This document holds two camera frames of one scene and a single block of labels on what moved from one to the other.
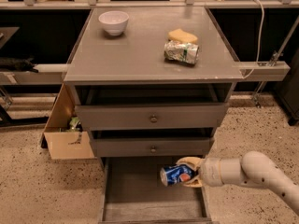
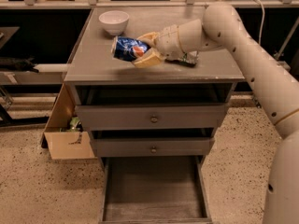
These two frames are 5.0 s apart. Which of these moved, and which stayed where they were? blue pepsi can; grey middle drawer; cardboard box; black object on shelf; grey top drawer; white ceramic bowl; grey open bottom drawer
Moved: blue pepsi can
Stayed: cardboard box; grey top drawer; white ceramic bowl; grey middle drawer; grey open bottom drawer; black object on shelf
